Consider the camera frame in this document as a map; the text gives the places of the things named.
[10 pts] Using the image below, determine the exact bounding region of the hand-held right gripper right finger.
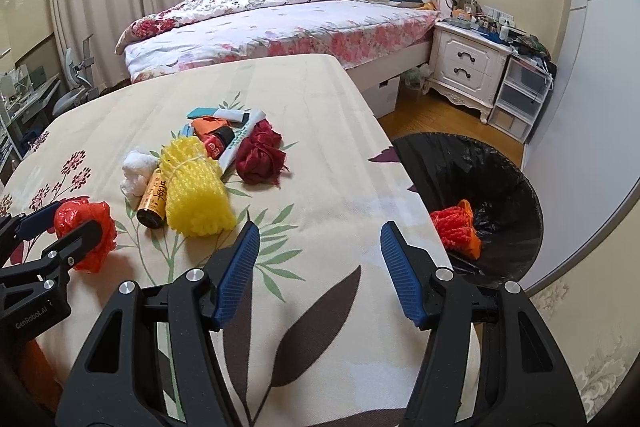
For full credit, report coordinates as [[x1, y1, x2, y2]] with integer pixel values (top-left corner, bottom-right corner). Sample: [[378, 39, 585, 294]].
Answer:
[[380, 221, 588, 427]]

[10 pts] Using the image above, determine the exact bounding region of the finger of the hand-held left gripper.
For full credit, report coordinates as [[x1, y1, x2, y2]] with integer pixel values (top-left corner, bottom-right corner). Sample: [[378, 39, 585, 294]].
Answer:
[[0, 221, 104, 294], [0, 202, 62, 259]]

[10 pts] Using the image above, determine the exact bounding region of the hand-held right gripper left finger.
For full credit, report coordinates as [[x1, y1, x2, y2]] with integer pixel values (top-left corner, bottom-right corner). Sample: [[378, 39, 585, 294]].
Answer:
[[55, 221, 261, 427]]

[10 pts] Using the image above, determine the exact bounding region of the red plastic bag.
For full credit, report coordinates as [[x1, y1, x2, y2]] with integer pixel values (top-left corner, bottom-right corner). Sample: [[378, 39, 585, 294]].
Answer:
[[54, 201, 118, 275]]

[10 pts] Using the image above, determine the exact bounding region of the white tube with green print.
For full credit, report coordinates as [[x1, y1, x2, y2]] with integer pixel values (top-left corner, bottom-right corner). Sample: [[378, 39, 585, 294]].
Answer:
[[217, 108, 268, 172]]

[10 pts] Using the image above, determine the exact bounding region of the red bottle with black cap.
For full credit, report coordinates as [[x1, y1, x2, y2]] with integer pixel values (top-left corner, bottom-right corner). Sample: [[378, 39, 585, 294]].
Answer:
[[202, 127, 236, 160]]

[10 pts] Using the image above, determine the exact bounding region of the trash bin with black bag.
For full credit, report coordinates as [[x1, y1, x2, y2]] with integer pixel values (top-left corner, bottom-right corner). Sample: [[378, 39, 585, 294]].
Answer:
[[392, 132, 545, 285]]

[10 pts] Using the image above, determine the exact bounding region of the orange fabric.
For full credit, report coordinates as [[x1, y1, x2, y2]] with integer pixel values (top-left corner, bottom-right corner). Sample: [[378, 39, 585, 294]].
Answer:
[[17, 339, 63, 413]]

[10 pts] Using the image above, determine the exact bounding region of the orange foam net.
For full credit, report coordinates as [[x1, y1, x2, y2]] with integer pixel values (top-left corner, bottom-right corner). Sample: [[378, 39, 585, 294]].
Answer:
[[430, 203, 475, 253]]

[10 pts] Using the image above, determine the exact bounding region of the dark bottle with yellow label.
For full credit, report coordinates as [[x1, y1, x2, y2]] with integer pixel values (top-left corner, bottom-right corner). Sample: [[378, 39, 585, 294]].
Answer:
[[136, 167, 173, 229]]

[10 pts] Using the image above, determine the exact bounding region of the crumpled white tissue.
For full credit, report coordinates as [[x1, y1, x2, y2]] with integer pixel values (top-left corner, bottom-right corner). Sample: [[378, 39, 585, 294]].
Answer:
[[120, 150, 162, 200]]

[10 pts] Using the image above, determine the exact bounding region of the yellow foam net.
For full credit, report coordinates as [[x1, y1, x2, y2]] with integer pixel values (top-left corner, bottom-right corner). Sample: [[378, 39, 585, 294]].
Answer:
[[159, 136, 238, 238]]

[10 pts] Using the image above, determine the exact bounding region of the white desk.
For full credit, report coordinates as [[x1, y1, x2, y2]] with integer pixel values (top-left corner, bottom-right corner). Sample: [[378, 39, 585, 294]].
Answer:
[[0, 64, 61, 158]]

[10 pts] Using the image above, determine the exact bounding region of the dark red cloth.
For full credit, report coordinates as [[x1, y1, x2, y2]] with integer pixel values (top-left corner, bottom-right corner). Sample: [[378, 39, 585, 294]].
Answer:
[[235, 119, 288, 186]]

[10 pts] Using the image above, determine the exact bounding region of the grey office chair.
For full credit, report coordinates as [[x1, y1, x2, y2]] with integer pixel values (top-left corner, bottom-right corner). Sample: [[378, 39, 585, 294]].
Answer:
[[52, 34, 108, 118]]

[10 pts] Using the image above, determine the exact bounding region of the orange packet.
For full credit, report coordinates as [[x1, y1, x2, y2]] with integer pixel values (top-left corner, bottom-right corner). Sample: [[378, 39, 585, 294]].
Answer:
[[191, 117, 231, 140]]

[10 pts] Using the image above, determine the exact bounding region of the white packet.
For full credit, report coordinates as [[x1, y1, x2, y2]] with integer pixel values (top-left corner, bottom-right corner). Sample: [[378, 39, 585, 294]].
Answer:
[[214, 108, 250, 124]]

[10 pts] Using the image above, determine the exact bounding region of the white storage box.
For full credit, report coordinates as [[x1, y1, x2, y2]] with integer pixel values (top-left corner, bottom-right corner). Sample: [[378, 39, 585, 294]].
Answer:
[[362, 76, 401, 118]]

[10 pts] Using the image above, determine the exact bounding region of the printed blanket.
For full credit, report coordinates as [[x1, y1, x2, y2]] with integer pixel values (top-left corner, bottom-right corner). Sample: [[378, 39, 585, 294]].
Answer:
[[0, 53, 481, 427]]

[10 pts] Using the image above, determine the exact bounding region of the clear plastic bag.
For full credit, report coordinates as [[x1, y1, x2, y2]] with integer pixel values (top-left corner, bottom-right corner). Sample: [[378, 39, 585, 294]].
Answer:
[[405, 64, 433, 95]]

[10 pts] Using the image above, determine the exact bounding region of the clear plastic drawer unit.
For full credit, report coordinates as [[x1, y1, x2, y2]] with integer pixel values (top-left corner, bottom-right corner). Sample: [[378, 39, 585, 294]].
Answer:
[[487, 54, 553, 145]]

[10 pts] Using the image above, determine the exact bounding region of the white nightstand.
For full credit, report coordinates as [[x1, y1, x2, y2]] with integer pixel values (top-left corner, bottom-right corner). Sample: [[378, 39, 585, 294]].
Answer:
[[429, 19, 513, 124]]

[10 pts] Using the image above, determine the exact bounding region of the white wardrobe door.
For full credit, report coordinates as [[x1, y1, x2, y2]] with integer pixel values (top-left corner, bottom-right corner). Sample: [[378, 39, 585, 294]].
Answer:
[[520, 0, 640, 288]]

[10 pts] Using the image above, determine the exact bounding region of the floral bedsheet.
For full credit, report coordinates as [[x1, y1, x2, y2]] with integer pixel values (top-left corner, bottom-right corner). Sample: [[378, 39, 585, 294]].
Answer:
[[124, 0, 443, 82]]

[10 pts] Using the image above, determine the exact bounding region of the clutter of small bottles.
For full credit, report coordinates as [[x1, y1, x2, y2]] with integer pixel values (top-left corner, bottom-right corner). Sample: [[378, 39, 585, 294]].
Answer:
[[440, 0, 551, 58]]

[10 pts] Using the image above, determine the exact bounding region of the floral quilt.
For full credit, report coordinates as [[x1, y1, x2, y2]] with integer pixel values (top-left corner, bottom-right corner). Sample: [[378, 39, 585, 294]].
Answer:
[[115, 0, 361, 55]]

